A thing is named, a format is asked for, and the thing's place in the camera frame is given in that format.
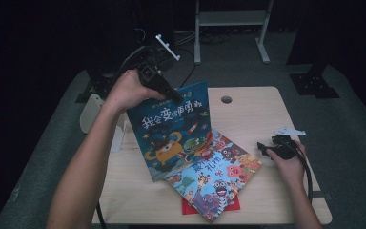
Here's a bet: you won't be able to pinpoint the dark blue monster picture book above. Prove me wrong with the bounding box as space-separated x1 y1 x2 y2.
126 79 214 183

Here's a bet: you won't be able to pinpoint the white expandable book rack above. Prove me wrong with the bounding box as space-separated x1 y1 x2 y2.
79 93 132 154

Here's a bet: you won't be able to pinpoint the person's left hand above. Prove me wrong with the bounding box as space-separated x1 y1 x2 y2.
104 69 167 115

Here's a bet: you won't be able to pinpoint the white metal stand frame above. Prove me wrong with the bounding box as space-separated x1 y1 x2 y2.
193 0 275 66

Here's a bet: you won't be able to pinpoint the red picture book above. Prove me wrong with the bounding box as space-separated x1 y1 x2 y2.
181 194 241 216

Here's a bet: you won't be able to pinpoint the right hand-held gripper black cable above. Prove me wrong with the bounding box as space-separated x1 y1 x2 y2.
284 138 315 205

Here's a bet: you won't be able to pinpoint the person's right hand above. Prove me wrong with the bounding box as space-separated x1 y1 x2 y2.
265 140 307 189

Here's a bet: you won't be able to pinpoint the black stand base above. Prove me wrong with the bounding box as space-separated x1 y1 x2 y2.
74 68 122 104
289 63 341 100

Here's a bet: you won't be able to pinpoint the black table edge clip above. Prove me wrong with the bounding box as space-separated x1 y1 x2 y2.
310 190 332 201

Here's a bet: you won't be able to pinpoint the black floor cable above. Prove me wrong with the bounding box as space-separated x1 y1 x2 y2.
179 47 198 89

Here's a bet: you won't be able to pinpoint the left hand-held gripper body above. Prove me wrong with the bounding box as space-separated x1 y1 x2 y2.
137 33 182 96

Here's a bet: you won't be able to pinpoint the light blue animals picture book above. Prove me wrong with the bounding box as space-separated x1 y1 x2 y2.
164 128 264 225

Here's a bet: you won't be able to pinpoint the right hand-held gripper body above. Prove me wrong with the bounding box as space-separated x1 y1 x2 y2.
271 126 307 161

